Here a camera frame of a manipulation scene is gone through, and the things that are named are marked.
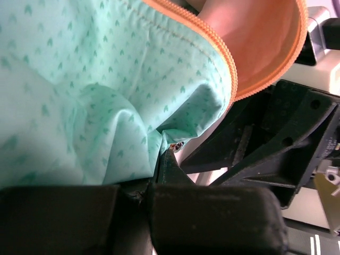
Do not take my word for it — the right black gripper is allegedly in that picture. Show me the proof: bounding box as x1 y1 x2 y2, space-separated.
182 81 339 207

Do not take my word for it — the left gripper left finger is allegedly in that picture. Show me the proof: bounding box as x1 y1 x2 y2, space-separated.
1 185 152 254

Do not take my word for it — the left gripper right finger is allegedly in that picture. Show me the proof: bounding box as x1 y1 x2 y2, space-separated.
148 150 288 254

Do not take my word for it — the orange and teal gradient jacket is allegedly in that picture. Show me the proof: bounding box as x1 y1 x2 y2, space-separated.
1 1 308 188

